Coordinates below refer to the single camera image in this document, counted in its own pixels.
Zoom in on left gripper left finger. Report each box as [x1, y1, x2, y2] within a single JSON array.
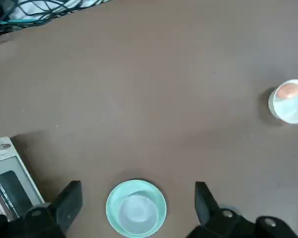
[[0, 180, 83, 238]]

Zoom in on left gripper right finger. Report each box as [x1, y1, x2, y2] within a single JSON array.
[[186, 181, 298, 238]]

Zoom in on white bowl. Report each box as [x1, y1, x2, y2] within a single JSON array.
[[268, 79, 298, 125]]

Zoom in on brown egg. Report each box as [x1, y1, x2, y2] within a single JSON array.
[[275, 83, 298, 99]]

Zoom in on clear glass bowl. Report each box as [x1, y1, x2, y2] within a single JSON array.
[[117, 195, 159, 235]]

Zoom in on green plate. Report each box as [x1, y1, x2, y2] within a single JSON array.
[[105, 179, 168, 238]]

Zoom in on cream toaster oven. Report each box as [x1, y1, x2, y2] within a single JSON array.
[[0, 136, 47, 224]]

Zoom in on teal cable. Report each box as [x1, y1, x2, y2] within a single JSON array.
[[0, 18, 49, 29]]

